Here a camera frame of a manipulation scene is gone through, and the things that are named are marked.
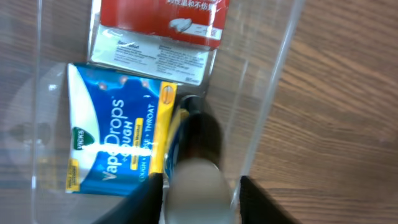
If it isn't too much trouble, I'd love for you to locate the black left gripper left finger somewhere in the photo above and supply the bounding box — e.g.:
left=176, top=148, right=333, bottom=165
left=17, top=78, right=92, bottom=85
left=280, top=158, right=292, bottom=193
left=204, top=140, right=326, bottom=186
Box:
left=94, top=173, right=164, bottom=224

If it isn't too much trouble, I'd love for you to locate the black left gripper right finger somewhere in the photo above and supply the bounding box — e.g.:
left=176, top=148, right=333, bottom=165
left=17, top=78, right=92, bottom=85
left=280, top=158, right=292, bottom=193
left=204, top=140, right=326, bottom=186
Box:
left=239, top=175, right=299, bottom=224

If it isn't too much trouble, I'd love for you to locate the dark bottle white cap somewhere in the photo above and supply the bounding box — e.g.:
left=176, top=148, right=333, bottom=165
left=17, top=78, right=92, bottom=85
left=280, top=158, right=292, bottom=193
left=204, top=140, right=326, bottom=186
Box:
left=164, top=95, right=232, bottom=224

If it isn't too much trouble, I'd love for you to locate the blue yellow VapoDrops box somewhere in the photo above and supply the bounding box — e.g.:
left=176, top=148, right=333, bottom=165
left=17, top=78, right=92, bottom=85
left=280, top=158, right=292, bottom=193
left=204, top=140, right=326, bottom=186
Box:
left=65, top=63, right=178, bottom=196

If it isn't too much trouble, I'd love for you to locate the white medicine box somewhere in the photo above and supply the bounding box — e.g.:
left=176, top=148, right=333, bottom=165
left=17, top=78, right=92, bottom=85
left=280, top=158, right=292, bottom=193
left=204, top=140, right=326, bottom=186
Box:
left=88, top=0, right=216, bottom=86

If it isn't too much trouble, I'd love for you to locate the red medicine box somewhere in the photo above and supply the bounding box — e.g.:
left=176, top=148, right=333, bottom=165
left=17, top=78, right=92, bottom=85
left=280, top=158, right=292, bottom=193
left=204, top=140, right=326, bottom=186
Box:
left=100, top=0, right=229, bottom=49

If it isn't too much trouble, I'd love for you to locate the clear plastic container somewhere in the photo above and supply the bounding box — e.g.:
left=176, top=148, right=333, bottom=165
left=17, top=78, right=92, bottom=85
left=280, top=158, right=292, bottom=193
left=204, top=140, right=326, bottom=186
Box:
left=32, top=1, right=303, bottom=223

